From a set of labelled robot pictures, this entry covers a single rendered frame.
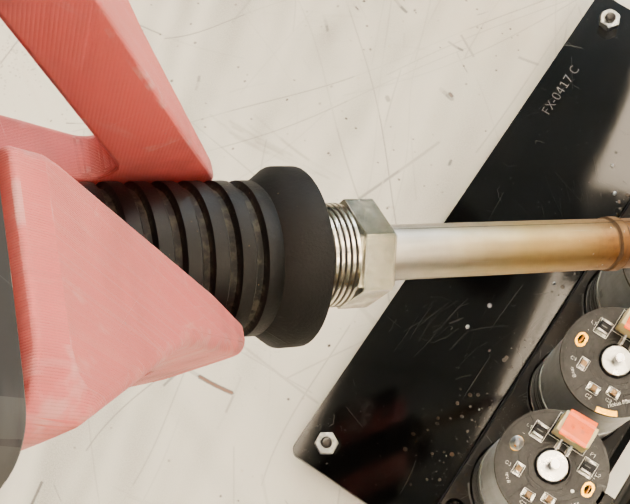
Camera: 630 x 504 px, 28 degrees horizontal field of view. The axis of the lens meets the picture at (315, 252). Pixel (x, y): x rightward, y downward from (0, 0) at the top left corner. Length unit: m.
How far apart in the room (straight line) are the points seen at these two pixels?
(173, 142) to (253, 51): 0.22
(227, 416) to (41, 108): 0.11
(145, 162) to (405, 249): 0.04
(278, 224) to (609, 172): 0.21
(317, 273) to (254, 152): 0.20
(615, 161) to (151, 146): 0.22
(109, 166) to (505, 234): 0.06
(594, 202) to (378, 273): 0.19
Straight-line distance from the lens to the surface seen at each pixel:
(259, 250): 0.16
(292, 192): 0.16
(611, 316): 0.29
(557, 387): 0.30
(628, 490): 0.28
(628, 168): 0.36
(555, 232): 0.19
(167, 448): 0.34
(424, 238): 0.18
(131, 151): 0.15
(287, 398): 0.34
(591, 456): 0.28
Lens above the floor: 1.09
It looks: 73 degrees down
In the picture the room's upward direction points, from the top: straight up
